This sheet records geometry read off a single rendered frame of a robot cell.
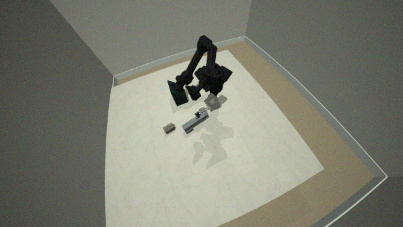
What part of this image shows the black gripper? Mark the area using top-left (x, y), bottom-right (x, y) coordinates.
top-left (185, 63), bottom-right (224, 100)

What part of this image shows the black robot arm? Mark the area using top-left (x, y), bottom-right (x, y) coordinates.
top-left (172, 35), bottom-right (233, 96)

